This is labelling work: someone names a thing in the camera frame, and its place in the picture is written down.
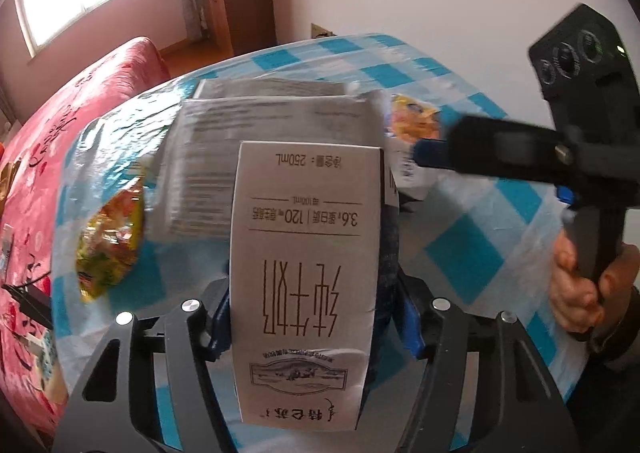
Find sheer curtain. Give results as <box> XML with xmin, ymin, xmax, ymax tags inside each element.
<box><xmin>180</xmin><ymin>0</ymin><xmax>206</xmax><ymax>41</ymax></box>

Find olive crumpled wrapper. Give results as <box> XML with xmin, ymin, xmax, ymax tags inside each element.
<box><xmin>0</xmin><ymin>148</ymin><xmax>16</xmax><ymax>214</ymax></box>

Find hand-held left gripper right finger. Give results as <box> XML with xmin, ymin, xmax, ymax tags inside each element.
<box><xmin>397</xmin><ymin>273</ymin><xmax>571</xmax><ymax>453</ymax></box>

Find crumpled yellow snack packet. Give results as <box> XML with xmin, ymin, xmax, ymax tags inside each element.
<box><xmin>75</xmin><ymin>160</ymin><xmax>147</xmax><ymax>304</ymax></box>

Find small white box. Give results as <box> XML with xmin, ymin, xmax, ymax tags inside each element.
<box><xmin>387</xmin><ymin>136</ymin><xmax>441</xmax><ymax>201</ymax></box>

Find flat yellow snack packet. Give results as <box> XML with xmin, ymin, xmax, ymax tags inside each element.
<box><xmin>387</xmin><ymin>93</ymin><xmax>443</xmax><ymax>141</ymax></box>

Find pink floral bed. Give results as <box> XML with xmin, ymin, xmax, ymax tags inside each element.
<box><xmin>0</xmin><ymin>36</ymin><xmax>171</xmax><ymax>439</ymax></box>

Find white milk carton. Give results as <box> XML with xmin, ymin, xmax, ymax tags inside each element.
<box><xmin>229</xmin><ymin>140</ymin><xmax>401</xmax><ymax>433</ymax></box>

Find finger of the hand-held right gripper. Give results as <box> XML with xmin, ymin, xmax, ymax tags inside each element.
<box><xmin>412</xmin><ymin>116</ymin><xmax>571</xmax><ymax>184</ymax></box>

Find person's right hand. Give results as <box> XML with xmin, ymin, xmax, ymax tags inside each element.
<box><xmin>547</xmin><ymin>233</ymin><xmax>640</xmax><ymax>334</ymax></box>

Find blue white checkered tablecloth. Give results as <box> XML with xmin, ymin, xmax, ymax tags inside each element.
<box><xmin>52</xmin><ymin>30</ymin><xmax>591</xmax><ymax>453</ymax></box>

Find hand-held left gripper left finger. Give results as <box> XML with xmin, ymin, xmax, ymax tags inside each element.
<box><xmin>50</xmin><ymin>278</ymin><xmax>236</xmax><ymax>453</ymax></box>

